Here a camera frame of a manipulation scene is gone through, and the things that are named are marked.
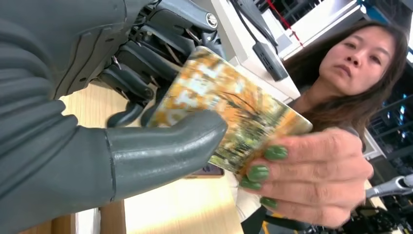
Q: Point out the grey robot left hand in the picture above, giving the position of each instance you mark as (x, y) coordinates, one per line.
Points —
(161, 151)

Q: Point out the yellow patterned ID card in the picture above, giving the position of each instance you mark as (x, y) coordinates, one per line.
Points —
(232, 97)

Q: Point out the person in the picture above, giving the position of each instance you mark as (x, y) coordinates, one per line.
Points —
(355, 61)

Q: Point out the black smartphone tan case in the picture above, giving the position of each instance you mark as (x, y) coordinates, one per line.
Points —
(206, 170)

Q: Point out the small black adapter box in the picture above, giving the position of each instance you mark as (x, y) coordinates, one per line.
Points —
(269, 61)

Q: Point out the white counter partition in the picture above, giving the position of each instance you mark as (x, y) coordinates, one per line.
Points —
(238, 51)

